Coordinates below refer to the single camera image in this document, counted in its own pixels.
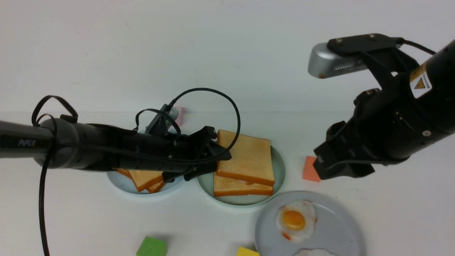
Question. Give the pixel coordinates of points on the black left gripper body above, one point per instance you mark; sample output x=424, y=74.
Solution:
x=176, y=154

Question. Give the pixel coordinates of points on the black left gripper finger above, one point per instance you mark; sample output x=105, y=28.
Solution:
x=216, y=151
x=190, y=172

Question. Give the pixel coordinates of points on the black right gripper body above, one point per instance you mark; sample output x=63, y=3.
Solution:
x=413, y=109

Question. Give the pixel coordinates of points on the toast slice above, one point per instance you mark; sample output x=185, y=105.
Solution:
x=156, y=186
x=224, y=186
x=145, y=179
x=251, y=161

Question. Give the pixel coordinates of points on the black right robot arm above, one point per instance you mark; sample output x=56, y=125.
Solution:
x=412, y=109

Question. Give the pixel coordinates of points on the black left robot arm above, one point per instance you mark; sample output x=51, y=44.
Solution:
x=60, y=144

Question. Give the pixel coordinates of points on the mint green plate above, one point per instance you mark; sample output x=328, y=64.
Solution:
x=207, y=184

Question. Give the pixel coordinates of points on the pink cube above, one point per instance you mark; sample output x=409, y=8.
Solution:
x=180, y=115

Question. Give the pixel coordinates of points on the light blue bread plate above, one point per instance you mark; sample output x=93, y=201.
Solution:
x=126, y=185

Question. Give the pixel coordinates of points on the green cube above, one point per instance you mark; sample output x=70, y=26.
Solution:
x=151, y=246

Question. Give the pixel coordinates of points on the yellow cube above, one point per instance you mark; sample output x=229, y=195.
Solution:
x=242, y=251

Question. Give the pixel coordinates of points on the orange cube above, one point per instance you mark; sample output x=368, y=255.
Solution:
x=309, y=172

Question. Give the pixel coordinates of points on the fried egg behind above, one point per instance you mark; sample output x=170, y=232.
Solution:
x=296, y=221

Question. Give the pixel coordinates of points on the grey egg plate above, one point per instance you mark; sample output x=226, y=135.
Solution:
x=335, y=230

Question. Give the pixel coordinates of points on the fried egg at edge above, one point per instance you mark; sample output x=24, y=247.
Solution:
x=314, y=252

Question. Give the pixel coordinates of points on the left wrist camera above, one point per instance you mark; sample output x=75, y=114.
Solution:
x=160, y=125

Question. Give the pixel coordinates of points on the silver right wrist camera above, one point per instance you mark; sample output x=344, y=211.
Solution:
x=330, y=62

